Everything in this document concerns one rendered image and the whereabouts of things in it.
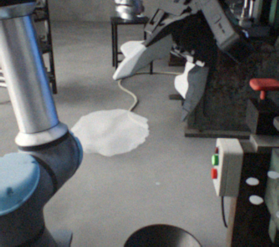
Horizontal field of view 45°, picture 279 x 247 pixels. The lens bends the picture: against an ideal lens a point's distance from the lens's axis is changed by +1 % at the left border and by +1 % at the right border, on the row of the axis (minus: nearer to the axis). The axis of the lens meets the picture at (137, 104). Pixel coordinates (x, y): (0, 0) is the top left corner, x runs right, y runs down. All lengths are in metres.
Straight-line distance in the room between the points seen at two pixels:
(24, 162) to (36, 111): 0.11
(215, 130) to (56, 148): 1.66
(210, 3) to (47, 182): 0.46
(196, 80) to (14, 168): 0.38
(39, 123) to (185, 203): 1.07
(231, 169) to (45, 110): 0.46
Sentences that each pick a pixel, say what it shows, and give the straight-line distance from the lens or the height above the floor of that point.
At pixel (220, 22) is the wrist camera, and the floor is 0.97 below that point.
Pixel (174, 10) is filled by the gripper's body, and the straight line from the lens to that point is 0.49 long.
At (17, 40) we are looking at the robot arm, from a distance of 0.70.
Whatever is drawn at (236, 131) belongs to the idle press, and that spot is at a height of 0.03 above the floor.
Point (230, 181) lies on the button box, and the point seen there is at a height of 0.54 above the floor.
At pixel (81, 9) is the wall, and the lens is 7.30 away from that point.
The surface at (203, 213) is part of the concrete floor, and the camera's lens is 1.63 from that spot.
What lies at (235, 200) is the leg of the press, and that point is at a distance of 0.94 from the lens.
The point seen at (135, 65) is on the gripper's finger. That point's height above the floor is 0.92.
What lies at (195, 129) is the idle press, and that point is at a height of 0.03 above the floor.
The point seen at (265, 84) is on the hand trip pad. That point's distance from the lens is 0.90.
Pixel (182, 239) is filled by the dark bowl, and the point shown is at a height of 0.04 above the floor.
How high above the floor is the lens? 1.03
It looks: 22 degrees down
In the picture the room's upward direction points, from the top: straight up
